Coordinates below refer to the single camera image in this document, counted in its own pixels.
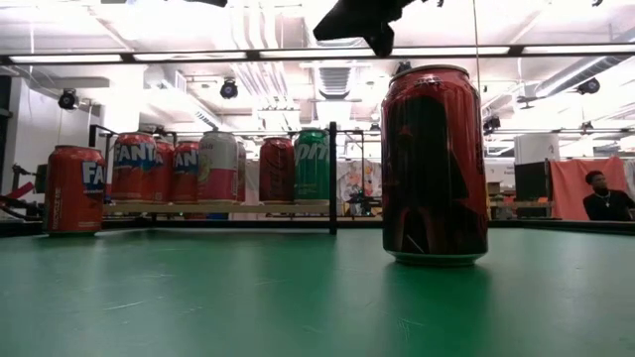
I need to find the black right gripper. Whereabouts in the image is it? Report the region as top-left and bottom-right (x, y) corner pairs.
(313, 0), (418, 59)

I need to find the green Sprite can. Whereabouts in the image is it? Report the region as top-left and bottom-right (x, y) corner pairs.
(293, 127), (331, 204)

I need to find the white pink soda can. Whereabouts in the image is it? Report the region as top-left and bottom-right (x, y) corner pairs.
(196, 130), (240, 204)

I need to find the red Star Wars Coca-Cola can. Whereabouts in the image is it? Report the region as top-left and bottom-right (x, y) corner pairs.
(380, 63), (489, 268)

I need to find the ceiling air vent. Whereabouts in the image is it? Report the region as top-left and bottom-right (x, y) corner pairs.
(317, 65), (353, 100)

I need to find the overhead rig crossbar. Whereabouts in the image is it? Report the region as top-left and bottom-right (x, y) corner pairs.
(0, 43), (635, 64)

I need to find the black monitor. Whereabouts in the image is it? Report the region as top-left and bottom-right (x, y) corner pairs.
(514, 161), (552, 202)

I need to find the wooden background desk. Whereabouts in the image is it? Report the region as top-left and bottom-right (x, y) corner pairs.
(488, 197), (556, 222)

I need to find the orange cloth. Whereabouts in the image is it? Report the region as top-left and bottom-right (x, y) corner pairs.
(549, 156), (635, 223)

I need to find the green table mat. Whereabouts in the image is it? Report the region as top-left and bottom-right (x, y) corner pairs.
(0, 225), (635, 357)

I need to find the black shelf end post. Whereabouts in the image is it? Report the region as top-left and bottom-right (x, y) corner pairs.
(324, 120), (339, 236)

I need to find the black frame rod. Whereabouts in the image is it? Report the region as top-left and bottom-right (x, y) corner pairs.
(87, 123), (179, 150)

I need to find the black aluminium table frame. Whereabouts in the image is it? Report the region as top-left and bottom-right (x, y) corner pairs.
(0, 215), (635, 237)

